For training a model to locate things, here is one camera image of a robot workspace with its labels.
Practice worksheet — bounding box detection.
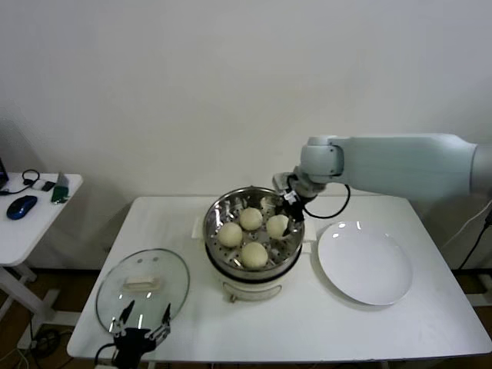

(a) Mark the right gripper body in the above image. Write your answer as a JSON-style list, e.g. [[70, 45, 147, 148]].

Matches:
[[286, 175, 320, 211]]

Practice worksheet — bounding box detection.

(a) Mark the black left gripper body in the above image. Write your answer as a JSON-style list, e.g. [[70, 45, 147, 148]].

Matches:
[[113, 328, 158, 368]]

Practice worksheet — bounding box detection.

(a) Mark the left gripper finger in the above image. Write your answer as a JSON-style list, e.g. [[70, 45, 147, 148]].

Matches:
[[111, 300, 135, 337], [148, 303, 171, 342]]

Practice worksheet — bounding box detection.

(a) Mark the white steamed baozi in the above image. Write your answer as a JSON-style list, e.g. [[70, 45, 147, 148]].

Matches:
[[241, 241, 269, 270], [218, 223, 244, 248], [238, 207, 264, 231], [266, 214, 289, 240]]

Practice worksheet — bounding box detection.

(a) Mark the glass lid with cream handle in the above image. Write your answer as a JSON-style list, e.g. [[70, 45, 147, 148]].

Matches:
[[95, 248, 191, 335]]

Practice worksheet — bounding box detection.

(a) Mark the stainless steel steamer basket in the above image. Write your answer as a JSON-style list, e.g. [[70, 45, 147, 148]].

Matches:
[[191, 186, 318, 276]]

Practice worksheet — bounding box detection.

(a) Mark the white round plate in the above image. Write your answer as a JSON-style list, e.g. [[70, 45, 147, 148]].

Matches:
[[317, 221, 414, 308]]

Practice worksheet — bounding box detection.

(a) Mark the white side table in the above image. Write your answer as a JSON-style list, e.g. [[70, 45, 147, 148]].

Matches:
[[0, 171, 85, 327]]

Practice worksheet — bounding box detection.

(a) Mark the green flat object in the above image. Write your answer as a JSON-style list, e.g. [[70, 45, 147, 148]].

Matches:
[[51, 185, 71, 204]]

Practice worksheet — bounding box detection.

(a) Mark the blue computer mouse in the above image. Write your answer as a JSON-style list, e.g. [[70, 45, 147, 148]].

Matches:
[[6, 194, 39, 221]]

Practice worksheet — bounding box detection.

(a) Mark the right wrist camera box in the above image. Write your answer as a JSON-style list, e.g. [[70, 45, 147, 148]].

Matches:
[[271, 172, 300, 204]]

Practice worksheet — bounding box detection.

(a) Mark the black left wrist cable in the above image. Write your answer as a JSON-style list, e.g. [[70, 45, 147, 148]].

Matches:
[[95, 343, 117, 364]]

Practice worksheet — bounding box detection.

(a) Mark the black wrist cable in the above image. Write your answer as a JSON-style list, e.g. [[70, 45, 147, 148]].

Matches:
[[302, 182, 352, 220], [95, 343, 117, 364]]

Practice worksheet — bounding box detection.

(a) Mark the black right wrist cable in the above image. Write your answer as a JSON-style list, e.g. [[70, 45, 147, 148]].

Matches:
[[302, 182, 352, 220]]

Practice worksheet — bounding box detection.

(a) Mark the black floor cable bundle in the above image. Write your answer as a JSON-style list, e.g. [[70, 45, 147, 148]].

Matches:
[[15, 326, 65, 369]]

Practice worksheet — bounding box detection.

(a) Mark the white wall cable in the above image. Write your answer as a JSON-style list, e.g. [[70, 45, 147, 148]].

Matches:
[[441, 199, 492, 251]]

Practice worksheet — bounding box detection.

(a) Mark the black desk cable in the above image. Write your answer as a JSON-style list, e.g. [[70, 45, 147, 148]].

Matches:
[[0, 183, 28, 196]]

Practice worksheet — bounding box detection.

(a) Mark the black wall cable with plug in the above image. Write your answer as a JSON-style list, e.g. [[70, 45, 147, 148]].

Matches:
[[458, 210, 492, 271]]

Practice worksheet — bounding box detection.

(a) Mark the white frame base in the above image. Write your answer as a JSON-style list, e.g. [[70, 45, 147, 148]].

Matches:
[[466, 268, 492, 308]]

